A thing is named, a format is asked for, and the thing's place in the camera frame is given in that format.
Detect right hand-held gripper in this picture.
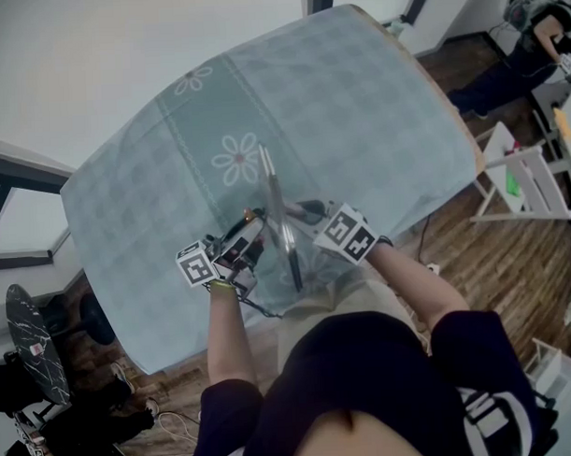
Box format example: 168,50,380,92
286,198,379,269

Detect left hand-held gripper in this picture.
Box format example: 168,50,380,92
175,207,271,295

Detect glass pot lid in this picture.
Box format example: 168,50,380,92
237,141,305,294

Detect person's left forearm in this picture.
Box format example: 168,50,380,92
205,286,259,388

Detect person's right forearm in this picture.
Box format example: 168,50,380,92
364,241,472,335

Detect person's beige trousers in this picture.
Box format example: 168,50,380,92
272,273,431,363

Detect light blue floral tablecloth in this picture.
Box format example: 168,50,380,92
52,0,491,378

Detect wooden table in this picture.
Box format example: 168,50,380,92
347,0,487,179

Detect person's torso in dark shirt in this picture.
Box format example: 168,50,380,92
185,305,542,456

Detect black framed window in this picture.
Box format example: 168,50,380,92
0,131,80,272
299,0,436,30

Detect white wooden chair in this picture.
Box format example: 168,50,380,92
466,118,571,225

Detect black marble round table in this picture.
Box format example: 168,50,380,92
4,279,119,409

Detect white table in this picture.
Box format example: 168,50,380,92
528,78,571,224

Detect white low rack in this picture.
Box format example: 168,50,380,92
523,336,567,393

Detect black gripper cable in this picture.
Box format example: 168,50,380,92
235,287,286,321

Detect black floor cable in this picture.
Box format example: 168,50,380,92
415,214,434,266

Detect white charger cable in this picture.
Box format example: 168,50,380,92
153,408,204,450

